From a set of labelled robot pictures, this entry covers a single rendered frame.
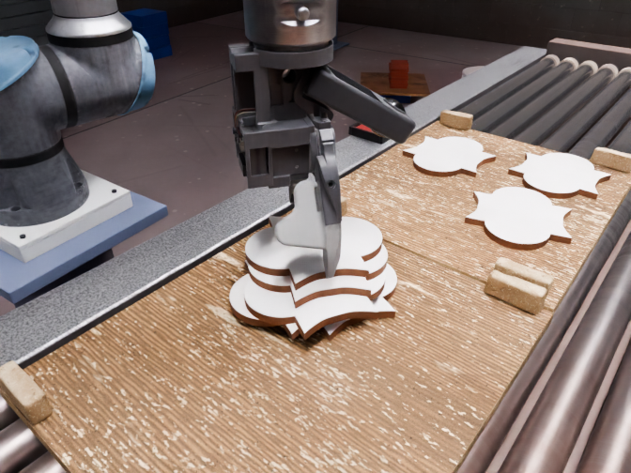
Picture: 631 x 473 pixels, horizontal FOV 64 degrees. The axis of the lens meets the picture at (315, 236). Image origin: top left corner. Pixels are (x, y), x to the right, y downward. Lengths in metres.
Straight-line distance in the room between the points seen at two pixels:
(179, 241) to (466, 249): 0.37
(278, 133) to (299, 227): 0.08
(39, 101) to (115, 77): 0.11
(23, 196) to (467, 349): 0.62
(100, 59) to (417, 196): 0.48
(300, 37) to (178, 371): 0.31
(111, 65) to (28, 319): 0.37
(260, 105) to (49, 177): 0.45
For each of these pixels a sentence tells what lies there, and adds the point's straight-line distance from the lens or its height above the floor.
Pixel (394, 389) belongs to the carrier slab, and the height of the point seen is 0.94.
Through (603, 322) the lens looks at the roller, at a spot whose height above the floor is 0.92.
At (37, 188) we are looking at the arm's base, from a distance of 0.82.
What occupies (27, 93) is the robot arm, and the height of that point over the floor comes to 1.08.
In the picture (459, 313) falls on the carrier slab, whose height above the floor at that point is 0.94.
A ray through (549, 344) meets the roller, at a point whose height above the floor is 0.91.
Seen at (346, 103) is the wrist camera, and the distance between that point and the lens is 0.46.
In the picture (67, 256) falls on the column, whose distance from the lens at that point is 0.80.
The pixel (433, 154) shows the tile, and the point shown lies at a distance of 0.86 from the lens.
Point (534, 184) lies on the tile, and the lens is 0.81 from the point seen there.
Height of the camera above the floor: 1.30
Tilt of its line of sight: 34 degrees down
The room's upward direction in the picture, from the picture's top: straight up
